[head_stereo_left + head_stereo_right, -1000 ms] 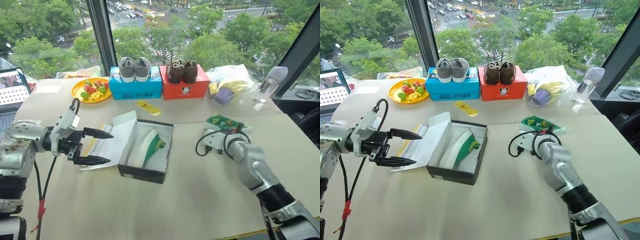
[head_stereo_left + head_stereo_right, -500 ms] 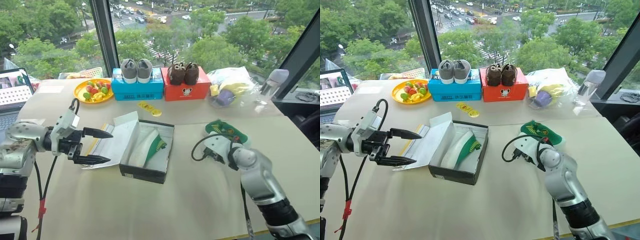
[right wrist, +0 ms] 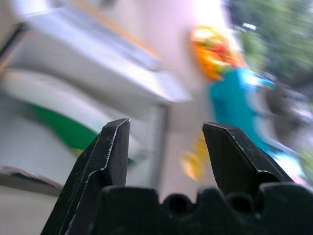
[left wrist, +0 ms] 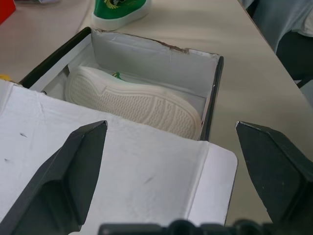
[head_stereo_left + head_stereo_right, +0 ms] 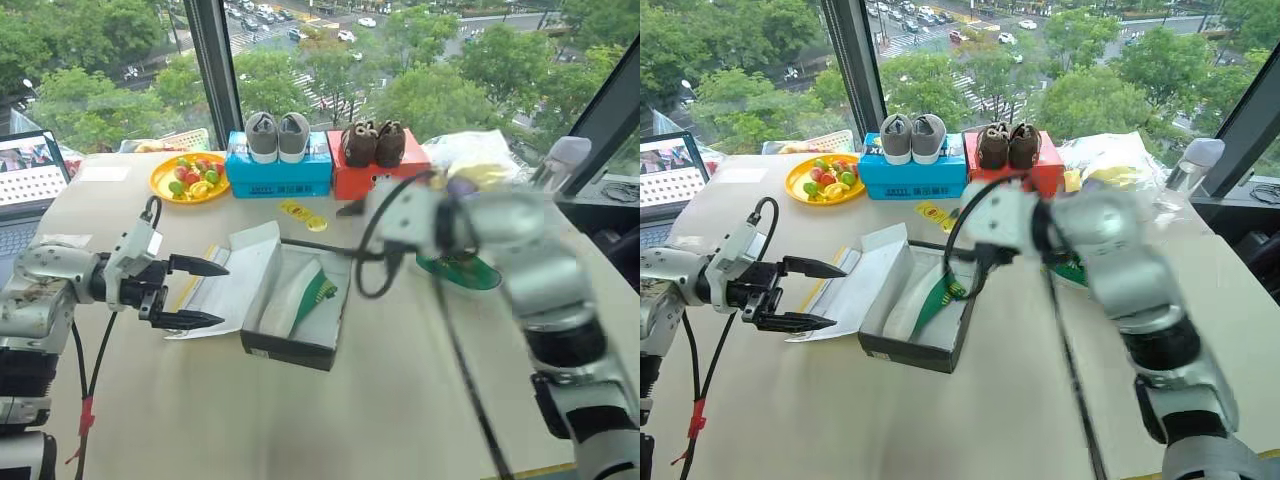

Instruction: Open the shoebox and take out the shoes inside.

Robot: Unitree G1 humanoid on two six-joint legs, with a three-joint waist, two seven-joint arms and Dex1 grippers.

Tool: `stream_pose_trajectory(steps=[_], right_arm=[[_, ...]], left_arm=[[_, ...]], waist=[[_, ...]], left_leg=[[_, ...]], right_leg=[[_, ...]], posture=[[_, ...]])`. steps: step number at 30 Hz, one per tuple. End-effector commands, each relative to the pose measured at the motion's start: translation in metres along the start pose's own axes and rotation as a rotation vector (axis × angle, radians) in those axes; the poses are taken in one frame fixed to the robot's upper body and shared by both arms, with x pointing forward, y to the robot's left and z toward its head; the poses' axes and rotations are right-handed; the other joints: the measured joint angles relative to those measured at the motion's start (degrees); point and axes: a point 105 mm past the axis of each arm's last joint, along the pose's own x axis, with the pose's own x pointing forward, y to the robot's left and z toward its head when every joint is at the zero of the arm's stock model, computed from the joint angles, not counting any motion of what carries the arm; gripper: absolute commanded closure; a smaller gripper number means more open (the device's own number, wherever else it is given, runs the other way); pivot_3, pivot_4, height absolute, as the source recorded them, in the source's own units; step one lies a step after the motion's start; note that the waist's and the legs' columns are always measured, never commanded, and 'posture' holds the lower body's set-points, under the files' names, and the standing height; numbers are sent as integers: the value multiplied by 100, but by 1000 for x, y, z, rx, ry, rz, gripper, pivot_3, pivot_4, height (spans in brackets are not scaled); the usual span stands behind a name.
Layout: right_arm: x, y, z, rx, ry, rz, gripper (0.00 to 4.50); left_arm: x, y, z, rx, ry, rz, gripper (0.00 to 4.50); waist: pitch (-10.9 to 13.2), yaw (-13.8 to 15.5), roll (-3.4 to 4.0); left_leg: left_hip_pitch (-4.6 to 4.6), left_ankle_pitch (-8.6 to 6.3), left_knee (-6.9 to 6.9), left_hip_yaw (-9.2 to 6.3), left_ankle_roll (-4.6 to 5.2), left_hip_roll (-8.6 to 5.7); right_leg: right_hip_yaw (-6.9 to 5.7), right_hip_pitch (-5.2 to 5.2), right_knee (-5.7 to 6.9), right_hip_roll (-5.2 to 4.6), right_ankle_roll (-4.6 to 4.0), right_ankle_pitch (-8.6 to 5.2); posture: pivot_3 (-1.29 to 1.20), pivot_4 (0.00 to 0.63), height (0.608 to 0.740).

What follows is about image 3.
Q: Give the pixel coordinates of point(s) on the orange yellow red colourful object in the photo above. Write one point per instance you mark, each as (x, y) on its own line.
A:
(212, 51)

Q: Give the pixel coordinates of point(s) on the dark grey rounded object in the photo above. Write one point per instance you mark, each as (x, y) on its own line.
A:
(286, 105)

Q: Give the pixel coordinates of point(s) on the green foliage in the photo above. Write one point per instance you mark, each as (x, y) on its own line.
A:
(274, 29)

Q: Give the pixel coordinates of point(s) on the teal blue object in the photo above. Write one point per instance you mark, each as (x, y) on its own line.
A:
(234, 105)

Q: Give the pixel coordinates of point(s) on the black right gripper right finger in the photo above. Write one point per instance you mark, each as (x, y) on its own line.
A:
(232, 159)

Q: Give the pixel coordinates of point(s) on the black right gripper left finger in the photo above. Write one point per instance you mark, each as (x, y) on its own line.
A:
(102, 156)

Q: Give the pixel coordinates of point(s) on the white shelf unit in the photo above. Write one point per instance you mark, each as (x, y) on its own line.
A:
(80, 49)

